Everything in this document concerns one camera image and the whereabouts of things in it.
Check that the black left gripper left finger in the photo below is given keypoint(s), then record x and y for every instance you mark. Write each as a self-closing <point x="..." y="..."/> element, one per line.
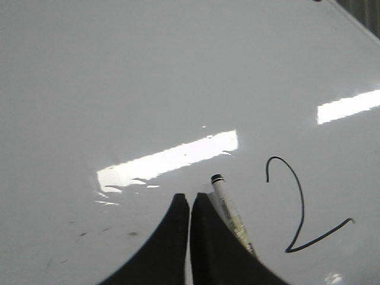
<point x="161" y="260"/>

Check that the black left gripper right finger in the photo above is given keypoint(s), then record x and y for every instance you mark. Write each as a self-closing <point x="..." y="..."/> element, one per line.
<point x="217" y="257"/>

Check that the black whiteboard marker with magnet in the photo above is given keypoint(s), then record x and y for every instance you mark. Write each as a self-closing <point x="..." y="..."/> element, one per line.
<point x="230" y="214"/>

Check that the white whiteboard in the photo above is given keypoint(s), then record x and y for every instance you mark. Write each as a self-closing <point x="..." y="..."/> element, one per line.
<point x="109" y="108"/>

